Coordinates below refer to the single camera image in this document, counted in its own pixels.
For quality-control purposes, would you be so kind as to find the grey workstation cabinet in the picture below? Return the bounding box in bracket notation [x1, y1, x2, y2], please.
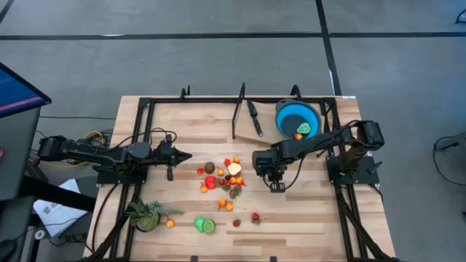
[0, 107, 42, 202]

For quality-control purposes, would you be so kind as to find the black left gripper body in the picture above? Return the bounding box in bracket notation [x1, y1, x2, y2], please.
[152, 140, 168, 168]

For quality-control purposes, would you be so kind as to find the black floor cable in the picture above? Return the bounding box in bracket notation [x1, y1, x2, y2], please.
[432, 131, 466, 187]

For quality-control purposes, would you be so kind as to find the black aluminium table frame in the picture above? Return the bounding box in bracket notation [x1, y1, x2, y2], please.
[82, 95, 400, 262]

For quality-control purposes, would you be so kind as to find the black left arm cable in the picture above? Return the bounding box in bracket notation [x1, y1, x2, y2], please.
[108, 126, 178, 147]

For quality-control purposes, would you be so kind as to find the green potted plant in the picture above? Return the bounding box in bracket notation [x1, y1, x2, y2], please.
[124, 199, 185, 233]

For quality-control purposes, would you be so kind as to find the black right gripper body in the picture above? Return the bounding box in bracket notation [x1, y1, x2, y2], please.
[268, 171, 286, 185]

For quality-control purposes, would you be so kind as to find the blue collapsible bowl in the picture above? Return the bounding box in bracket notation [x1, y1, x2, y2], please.
[274, 98, 324, 143]

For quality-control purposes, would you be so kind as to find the black cart beam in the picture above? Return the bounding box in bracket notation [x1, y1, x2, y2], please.
[20, 176, 98, 212]

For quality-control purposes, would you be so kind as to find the white paper sheet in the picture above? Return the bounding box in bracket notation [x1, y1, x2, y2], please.
[32, 178, 89, 238]

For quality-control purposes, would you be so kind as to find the black kitchen knife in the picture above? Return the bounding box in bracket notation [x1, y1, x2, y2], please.
[246, 100, 264, 138]

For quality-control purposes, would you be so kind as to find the monitor with blue screen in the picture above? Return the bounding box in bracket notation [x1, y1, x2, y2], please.
[0, 61, 52, 119]

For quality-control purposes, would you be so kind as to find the yellow cable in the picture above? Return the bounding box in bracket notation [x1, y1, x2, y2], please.
[31, 130, 107, 170]

